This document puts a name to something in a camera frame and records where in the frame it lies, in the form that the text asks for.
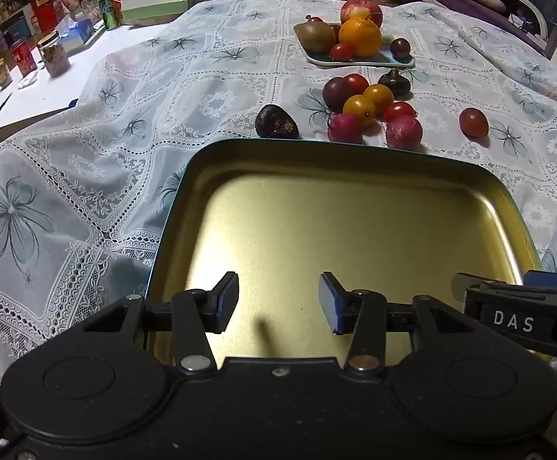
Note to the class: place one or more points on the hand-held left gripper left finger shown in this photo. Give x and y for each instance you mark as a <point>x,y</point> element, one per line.
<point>227,303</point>

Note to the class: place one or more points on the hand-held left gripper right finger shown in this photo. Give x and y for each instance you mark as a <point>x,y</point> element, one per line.
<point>329,304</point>

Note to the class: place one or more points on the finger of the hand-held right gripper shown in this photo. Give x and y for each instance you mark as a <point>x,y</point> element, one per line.
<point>554,280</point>
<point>472,283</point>

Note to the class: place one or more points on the golden metal tray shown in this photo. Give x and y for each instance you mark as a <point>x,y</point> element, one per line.
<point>331,230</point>

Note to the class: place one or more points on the reddish plum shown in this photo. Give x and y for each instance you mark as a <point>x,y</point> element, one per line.
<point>474,122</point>

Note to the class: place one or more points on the large red radish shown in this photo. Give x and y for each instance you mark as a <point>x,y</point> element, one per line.
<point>404,132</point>

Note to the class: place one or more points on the small red radish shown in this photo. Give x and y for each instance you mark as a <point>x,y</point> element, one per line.
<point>345,128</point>

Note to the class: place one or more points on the dark purple fruit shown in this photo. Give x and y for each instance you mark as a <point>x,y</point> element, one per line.
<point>276,123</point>

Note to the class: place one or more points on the orange cherry tomato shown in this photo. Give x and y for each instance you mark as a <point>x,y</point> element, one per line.
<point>380,97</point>
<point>359,109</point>

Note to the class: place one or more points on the dark purple plum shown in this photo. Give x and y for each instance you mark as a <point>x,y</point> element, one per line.
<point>336,93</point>
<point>400,48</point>

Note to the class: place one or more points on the dark water chestnut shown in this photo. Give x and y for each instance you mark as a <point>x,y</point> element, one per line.
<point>394,84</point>

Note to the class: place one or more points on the red cherry tomato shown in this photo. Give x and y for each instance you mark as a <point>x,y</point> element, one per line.
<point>357,84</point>
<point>315,20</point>
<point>398,110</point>
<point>342,51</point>

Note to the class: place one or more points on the light blue plate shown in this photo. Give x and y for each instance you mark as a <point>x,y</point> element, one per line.
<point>383,59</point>

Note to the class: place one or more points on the brown kiwi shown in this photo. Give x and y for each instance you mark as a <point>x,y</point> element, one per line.
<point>315,37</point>

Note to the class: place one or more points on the large orange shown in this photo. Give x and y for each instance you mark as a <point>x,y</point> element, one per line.
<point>360,36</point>

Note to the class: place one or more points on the red apple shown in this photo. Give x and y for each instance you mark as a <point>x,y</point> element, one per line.
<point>362,9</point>

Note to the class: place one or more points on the brown glass jar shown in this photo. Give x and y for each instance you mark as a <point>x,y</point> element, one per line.
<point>55,60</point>

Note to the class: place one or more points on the white crumpled tissue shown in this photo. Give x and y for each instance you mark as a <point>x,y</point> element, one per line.
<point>28,80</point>

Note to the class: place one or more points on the black pen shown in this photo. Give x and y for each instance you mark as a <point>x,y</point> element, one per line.
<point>2,106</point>

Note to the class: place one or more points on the blue tissue box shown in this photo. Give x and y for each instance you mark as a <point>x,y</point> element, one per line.
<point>74,33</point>

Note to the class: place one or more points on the green drink can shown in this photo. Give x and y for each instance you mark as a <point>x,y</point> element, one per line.
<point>110,14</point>

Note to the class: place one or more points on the red can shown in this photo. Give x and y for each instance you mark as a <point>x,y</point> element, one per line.
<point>23,60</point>

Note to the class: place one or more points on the small yellow-lidded jar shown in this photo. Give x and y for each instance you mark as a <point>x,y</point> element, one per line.
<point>1,74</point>

